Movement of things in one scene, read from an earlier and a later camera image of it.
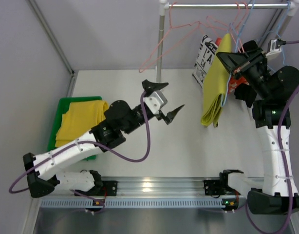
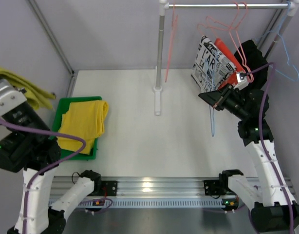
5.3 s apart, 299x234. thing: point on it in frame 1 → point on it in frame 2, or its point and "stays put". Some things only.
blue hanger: x=238 y=48 → x=212 y=120
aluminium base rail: x=158 y=193 stays put
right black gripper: x=245 y=65 → x=222 y=96
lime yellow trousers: x=216 y=83 → x=35 y=96
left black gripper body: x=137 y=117 → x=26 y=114
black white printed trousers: x=206 y=53 stays put
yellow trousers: x=81 y=117 stays put
